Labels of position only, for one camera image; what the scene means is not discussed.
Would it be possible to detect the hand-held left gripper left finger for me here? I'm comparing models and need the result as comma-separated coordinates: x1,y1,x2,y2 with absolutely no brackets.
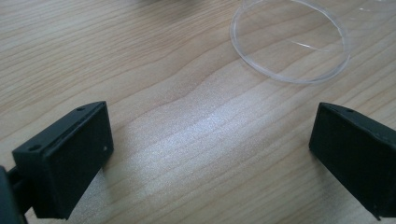
11,100,115,220

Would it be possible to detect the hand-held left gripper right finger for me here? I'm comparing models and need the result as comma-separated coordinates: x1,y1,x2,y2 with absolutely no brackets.
308,102,396,221

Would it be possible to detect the white paper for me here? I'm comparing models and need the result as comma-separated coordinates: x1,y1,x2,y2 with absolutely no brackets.
229,0,352,85

